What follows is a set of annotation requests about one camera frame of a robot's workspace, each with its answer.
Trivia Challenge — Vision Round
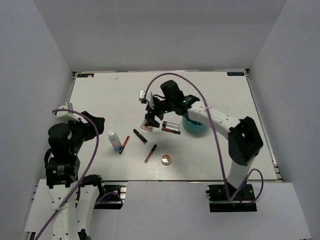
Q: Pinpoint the red lip gloss tube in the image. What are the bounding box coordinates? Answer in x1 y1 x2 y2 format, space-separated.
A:
118 135 130 155

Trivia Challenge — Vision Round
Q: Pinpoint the left blue corner label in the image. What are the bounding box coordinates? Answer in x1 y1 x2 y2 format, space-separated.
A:
76 73 95 78

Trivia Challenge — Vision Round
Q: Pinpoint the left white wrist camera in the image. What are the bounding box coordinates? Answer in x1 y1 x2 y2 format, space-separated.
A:
53 102 78 124

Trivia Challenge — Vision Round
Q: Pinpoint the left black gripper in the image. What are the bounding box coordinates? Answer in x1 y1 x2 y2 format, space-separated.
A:
64 110 105 154

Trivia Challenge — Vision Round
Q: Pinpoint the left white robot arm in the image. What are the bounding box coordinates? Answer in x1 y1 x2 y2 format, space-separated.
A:
32 108 106 240

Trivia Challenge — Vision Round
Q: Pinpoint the teal round organizer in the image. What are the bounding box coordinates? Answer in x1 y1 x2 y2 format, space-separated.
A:
182 115 207 134

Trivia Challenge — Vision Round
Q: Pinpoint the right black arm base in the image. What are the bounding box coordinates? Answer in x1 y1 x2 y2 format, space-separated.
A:
206 183 258 214

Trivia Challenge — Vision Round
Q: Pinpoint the white lotion bottle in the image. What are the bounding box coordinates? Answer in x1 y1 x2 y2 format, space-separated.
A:
107 130 122 151

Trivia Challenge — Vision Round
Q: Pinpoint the round beige powder compact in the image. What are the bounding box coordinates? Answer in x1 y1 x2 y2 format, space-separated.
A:
161 154 172 166

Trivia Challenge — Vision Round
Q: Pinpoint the black squeeze tube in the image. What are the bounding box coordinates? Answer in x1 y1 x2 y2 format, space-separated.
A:
133 129 148 144

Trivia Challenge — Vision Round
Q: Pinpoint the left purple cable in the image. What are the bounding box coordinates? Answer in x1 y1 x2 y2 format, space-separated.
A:
33 108 100 240

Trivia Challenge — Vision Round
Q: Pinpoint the brown lip gloss tube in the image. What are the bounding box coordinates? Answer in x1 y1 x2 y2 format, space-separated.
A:
144 144 157 163

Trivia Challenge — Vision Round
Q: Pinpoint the purple cable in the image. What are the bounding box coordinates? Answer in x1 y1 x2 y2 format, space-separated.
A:
33 108 100 240
144 72 265 206

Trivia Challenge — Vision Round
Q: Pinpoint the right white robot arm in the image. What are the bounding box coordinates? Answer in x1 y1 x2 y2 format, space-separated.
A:
140 80 263 200

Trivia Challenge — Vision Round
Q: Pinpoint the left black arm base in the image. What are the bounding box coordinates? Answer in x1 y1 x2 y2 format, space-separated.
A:
94 181 127 210

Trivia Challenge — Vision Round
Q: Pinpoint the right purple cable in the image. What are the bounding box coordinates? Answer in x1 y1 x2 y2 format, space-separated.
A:
144 72 265 206

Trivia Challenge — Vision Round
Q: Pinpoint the right blue corner label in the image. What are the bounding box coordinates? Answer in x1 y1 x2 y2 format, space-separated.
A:
226 71 245 77

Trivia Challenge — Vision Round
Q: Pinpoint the clear bottle black cap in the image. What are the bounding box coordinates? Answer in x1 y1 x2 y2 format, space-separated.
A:
162 121 180 132

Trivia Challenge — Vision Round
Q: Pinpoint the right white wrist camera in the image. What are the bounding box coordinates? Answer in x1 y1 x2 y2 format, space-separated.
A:
139 90 154 109

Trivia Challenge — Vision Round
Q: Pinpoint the blue corner label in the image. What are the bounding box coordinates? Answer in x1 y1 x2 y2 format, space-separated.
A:
226 71 245 77
76 73 95 78

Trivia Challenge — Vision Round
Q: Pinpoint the dark red lip gloss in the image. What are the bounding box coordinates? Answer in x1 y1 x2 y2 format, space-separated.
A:
161 128 181 135

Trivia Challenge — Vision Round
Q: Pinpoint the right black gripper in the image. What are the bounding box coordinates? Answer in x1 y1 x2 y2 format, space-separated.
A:
144 97 174 129

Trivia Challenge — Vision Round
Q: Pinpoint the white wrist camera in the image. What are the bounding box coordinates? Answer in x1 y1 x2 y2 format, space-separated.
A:
53 102 78 124
139 90 154 109

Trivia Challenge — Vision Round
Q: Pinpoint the eyeshadow palette clear case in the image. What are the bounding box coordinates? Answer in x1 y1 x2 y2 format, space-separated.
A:
140 119 154 132

